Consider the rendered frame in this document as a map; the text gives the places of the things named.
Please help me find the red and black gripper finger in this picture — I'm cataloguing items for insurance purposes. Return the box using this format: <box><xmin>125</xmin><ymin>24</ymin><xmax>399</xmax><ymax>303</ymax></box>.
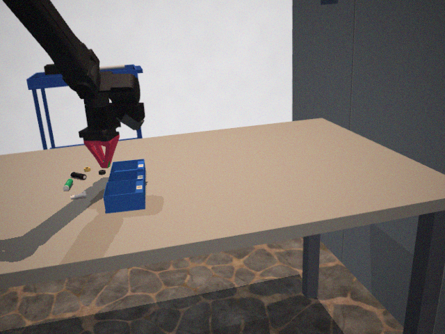
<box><xmin>84</xmin><ymin>139</ymin><xmax>114</xmax><ymax>168</ymax></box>
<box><xmin>95</xmin><ymin>135</ymin><xmax>120</xmax><ymax>165</ymax></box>

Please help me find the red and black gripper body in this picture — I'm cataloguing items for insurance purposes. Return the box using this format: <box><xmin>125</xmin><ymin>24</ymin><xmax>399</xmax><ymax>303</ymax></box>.
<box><xmin>79</xmin><ymin>102</ymin><xmax>121</xmax><ymax>141</ymax></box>

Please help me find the blue rack of three bins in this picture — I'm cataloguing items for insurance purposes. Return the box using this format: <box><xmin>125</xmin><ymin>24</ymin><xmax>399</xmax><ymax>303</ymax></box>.
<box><xmin>103</xmin><ymin>159</ymin><xmax>146</xmax><ymax>214</ymax></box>

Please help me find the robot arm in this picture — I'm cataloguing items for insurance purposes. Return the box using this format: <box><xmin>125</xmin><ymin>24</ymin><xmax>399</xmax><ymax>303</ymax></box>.
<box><xmin>2</xmin><ymin>0</ymin><xmax>145</xmax><ymax>131</ymax></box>

